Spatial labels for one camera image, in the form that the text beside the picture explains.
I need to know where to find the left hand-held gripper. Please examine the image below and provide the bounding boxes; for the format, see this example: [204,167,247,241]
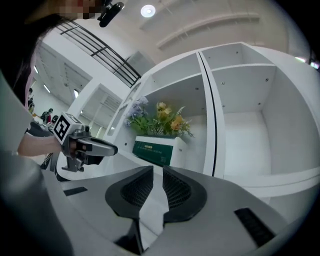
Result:
[53,111,118,173]

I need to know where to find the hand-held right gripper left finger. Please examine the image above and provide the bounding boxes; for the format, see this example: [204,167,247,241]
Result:
[41,165,154,256]

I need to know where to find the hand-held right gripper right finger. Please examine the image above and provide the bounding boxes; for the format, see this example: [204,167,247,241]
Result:
[147,165,288,256]

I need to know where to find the dark green box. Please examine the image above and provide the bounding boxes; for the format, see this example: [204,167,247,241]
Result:
[131,135,188,168]

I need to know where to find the white shelving cabinet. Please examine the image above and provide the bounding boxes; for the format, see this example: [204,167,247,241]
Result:
[107,41,320,201]

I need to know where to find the person's left forearm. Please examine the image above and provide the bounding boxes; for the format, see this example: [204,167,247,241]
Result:
[17,133,63,157]

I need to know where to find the artificial flower arrangement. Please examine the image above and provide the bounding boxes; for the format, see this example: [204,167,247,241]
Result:
[124,96,195,139]

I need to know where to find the black railing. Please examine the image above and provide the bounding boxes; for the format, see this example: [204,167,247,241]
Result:
[53,21,142,88]

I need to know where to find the round ceiling light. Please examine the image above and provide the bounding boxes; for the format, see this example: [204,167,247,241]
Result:
[140,4,156,18]

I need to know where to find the grey hanging strap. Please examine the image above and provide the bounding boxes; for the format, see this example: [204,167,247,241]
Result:
[41,152,60,174]

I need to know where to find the black head-mounted camera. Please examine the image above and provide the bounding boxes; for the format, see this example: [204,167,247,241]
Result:
[97,1,125,28]

